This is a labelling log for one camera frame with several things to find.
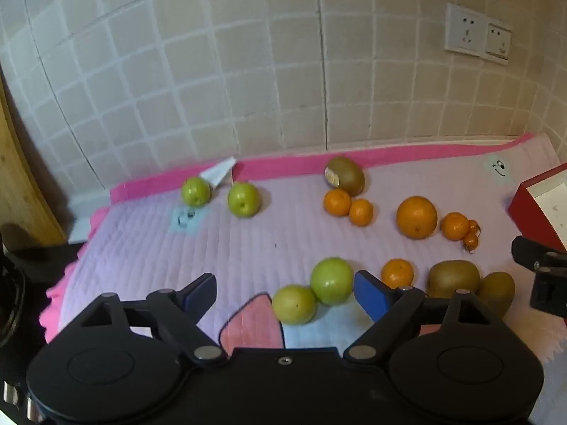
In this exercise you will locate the wooden panel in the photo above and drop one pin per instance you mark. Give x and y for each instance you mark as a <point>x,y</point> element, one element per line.
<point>24,177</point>

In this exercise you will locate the white wall socket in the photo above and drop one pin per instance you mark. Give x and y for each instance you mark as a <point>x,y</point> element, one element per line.
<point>465,30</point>
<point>498,43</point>

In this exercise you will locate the small tangerine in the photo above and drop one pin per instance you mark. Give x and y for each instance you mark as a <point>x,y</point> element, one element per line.
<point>455,225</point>
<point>397,273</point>
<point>361,212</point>
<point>337,202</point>

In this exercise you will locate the white folded paper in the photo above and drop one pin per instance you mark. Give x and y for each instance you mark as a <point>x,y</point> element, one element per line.
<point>219,172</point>

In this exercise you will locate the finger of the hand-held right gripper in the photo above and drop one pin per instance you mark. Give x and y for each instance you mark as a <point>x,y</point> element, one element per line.
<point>538,259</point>

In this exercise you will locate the red box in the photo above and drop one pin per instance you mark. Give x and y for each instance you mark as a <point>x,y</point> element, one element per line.
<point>527,212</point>

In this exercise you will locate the green apple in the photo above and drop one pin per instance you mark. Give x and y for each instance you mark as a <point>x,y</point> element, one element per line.
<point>195,191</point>
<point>243,199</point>
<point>330,281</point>
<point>293,304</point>

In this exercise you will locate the tiny kumquat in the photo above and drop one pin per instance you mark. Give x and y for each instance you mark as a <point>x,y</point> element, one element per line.
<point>470,241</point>
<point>474,226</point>

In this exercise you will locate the brown kiwi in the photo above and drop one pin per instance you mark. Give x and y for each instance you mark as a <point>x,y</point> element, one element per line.
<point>452,278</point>
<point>497,291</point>

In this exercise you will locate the large orange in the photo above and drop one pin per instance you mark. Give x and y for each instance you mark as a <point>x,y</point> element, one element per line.
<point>416,217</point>

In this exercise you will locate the kiwi with sticker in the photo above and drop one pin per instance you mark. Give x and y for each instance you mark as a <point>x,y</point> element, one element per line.
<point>347,176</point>

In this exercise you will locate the black round object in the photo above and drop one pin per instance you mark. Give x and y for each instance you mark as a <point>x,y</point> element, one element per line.
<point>26,270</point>

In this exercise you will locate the pink quilted blanket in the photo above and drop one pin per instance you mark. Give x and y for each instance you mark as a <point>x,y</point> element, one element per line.
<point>274,243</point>

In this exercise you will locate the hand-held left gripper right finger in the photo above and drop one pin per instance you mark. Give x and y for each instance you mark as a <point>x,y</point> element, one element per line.
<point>370,293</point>

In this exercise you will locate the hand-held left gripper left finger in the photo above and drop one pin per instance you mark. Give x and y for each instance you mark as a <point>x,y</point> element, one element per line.
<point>201,293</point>

